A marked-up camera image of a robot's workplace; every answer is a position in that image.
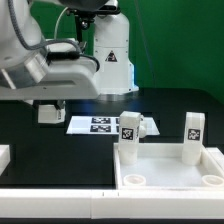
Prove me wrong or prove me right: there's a white obstacle fence rail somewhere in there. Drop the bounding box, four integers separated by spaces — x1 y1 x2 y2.
0 187 224 219

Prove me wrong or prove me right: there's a white square tabletop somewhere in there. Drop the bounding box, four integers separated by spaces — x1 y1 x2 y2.
114 143 224 190

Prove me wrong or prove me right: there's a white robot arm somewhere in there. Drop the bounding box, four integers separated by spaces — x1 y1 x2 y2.
0 0 139 108

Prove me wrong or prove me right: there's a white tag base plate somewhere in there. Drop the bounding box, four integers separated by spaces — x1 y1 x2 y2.
65 116 161 136

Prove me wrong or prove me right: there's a grey cable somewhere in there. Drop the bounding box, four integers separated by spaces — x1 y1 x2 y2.
53 6 71 41

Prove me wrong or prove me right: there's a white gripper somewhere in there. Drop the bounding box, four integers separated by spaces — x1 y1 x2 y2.
0 57 99 115

